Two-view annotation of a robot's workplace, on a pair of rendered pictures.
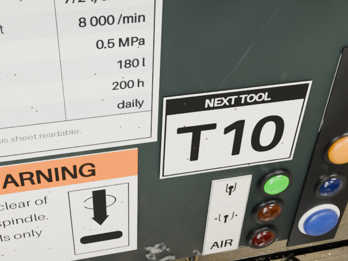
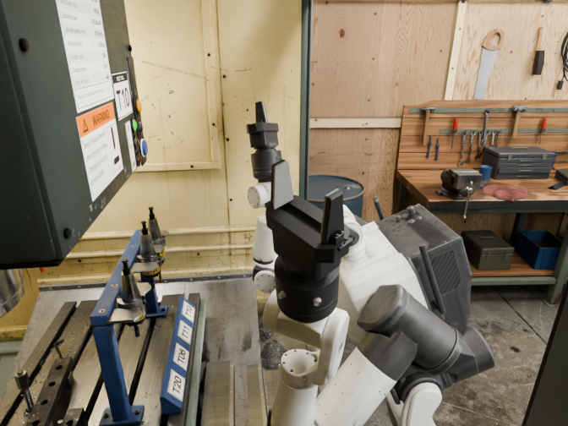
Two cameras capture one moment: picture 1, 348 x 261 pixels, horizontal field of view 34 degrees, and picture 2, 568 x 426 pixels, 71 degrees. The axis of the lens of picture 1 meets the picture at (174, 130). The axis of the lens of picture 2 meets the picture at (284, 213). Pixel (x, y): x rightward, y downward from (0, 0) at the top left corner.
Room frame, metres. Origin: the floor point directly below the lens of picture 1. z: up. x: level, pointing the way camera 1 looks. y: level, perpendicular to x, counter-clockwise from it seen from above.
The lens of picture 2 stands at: (-0.10, 0.60, 1.77)
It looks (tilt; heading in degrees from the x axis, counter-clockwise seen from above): 22 degrees down; 279
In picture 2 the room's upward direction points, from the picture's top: straight up
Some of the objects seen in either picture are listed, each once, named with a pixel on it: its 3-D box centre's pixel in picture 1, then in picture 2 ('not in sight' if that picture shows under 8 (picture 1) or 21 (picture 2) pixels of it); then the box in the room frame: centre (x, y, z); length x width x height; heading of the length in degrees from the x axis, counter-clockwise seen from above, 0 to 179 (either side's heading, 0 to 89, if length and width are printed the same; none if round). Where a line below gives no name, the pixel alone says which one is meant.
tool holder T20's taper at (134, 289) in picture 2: not in sight; (128, 285); (0.40, -0.14, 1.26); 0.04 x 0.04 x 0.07
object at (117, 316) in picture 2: not in sight; (126, 315); (0.38, -0.08, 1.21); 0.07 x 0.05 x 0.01; 17
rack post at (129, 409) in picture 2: not in sight; (112, 373); (0.44, -0.07, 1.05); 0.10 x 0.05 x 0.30; 17
